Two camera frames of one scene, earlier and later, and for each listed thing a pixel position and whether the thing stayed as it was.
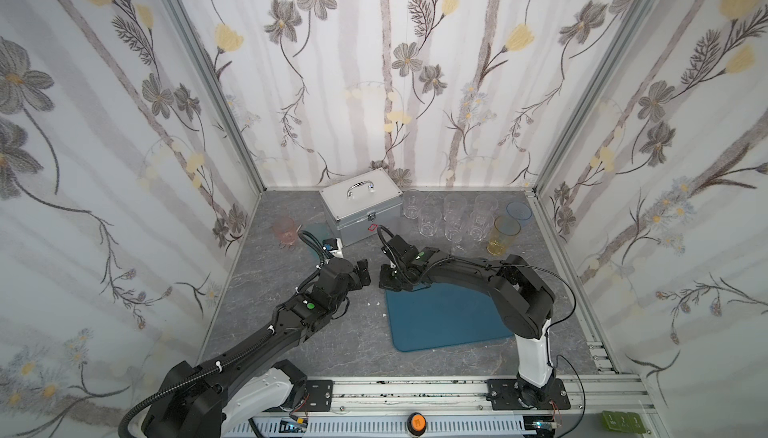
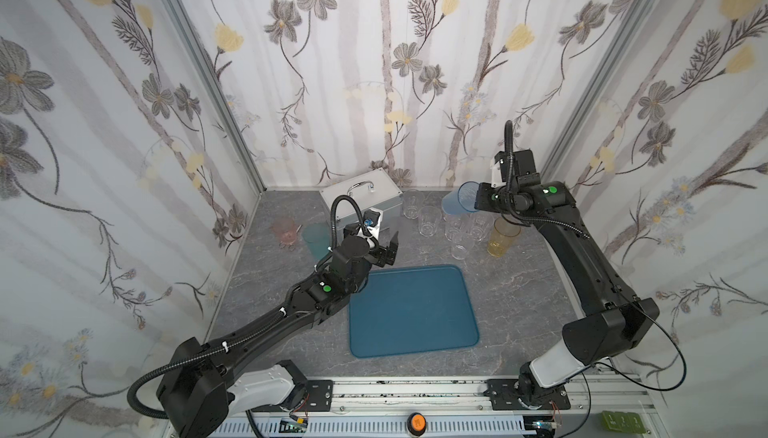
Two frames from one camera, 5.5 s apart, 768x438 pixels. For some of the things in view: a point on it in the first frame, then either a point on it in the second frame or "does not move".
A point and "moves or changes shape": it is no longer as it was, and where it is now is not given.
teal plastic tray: [444, 315] moves or changes shape
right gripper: [396, 271] -> [485, 196]
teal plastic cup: [322, 232] does not move
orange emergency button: [416, 424] does not move
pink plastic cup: [286, 231] does not move
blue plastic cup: [520, 211] moves or changes shape
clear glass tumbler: [462, 244] does not move
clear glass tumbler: [479, 226] does not move
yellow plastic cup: [505, 228] does not move
